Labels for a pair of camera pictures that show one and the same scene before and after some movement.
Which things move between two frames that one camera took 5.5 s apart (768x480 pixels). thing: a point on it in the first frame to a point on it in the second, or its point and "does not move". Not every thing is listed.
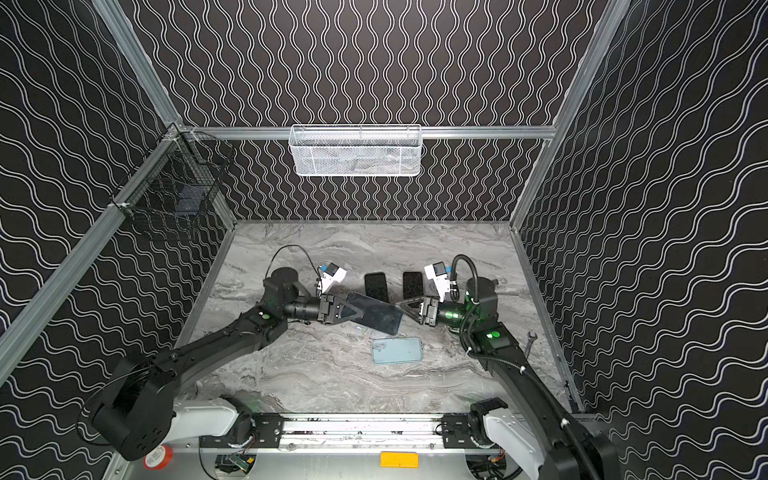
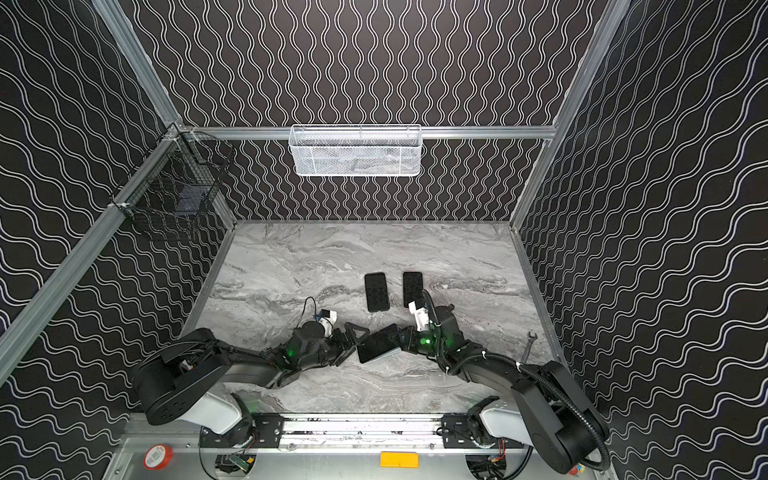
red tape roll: x=159 y=458 does not move
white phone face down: x=376 y=286 does not move
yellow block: x=401 y=460 does not move
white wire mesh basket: x=355 y=150 does not move
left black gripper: x=327 y=308 to x=339 y=343
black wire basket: x=179 y=178 does not move
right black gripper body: x=430 y=310 to x=403 y=339
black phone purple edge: x=412 y=285 does not move
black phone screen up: x=377 y=314 to x=382 y=342
